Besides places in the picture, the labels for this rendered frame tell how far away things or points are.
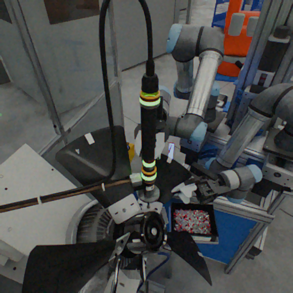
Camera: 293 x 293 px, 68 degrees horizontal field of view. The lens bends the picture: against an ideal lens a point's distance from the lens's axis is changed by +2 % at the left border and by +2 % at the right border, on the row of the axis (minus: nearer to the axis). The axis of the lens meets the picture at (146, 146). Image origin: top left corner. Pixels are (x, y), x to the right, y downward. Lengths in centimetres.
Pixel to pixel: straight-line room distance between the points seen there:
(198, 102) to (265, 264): 161
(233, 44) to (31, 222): 417
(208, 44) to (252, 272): 170
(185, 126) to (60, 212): 53
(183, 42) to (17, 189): 81
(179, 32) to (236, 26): 336
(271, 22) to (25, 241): 136
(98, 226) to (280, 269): 170
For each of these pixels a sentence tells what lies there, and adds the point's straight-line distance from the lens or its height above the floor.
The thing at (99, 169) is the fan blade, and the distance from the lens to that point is 68.
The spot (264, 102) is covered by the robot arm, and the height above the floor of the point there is 143.
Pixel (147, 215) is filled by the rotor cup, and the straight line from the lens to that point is 68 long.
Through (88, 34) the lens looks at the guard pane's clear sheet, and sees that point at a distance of 163.
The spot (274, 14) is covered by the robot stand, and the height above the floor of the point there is 161.
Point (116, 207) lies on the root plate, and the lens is 70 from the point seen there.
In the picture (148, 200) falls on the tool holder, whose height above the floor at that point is 127.
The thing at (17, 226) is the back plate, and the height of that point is 124.
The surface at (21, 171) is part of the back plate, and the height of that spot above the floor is 132.
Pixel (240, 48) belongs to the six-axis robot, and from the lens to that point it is 449.
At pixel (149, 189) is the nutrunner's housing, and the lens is 67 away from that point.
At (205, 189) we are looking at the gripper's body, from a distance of 84.
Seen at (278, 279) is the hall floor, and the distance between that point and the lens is 217.
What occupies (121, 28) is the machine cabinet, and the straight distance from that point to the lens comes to 438.
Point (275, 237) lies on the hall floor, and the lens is 232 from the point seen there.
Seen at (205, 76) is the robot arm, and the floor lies 149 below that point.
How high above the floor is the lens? 185
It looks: 43 degrees down
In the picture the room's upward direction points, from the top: straight up
